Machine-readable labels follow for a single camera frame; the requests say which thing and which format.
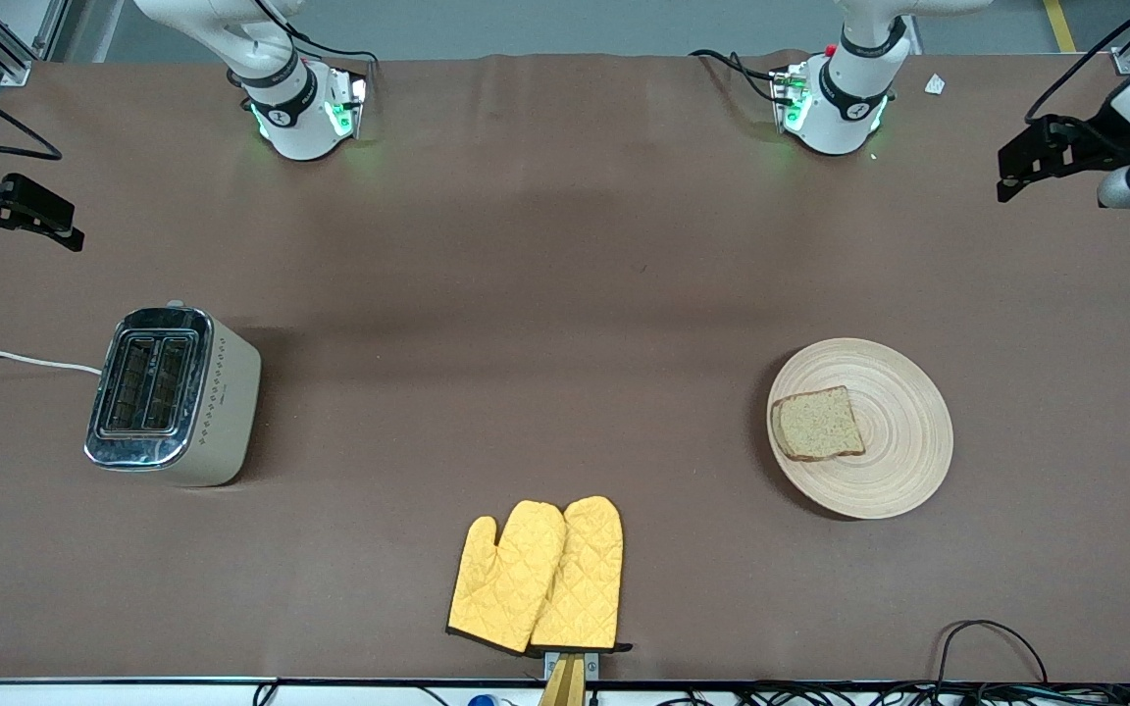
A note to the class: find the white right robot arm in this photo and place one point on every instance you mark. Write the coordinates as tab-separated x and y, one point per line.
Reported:
295	118

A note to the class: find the metal clamp bracket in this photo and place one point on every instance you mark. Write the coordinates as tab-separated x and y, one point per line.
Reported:
592	665

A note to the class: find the white table frame rail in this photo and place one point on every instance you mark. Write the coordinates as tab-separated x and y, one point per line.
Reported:
84	696

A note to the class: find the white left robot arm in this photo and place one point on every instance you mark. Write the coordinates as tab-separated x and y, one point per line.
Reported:
840	108

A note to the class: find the brown table cover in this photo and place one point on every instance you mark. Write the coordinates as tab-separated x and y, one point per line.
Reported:
526	294

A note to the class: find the small white paper scrap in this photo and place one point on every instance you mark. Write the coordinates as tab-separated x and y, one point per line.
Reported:
935	84

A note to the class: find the yellow quilted oven mitt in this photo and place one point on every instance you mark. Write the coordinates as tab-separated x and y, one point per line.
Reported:
506	588
585	579

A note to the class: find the round wooden plate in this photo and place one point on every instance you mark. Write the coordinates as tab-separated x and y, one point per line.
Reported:
903	431

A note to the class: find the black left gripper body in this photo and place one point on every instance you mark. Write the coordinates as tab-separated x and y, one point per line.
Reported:
1098	141

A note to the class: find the beige toaster with chrome top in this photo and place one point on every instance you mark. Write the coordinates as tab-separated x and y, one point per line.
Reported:
222	412

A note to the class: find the brown toast slice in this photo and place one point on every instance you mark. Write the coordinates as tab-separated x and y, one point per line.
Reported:
818	425

